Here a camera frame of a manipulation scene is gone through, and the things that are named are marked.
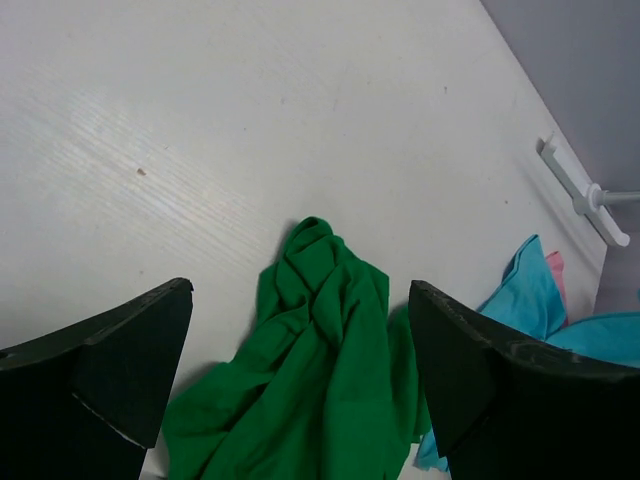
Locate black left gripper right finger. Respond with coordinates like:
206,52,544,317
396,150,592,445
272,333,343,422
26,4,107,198
408,281,639,479

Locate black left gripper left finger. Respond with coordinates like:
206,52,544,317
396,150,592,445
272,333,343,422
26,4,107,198
1,278,193,479

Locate green t shirt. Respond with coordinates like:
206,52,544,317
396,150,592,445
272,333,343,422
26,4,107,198
162,217,430,479

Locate blue t shirt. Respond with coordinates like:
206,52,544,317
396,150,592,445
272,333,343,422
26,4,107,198
416,236,639,475

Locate pink t shirt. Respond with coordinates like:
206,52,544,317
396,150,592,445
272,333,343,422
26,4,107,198
545,251,569,326

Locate white clothes rack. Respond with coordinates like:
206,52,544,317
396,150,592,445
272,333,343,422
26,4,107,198
537,135,639,248

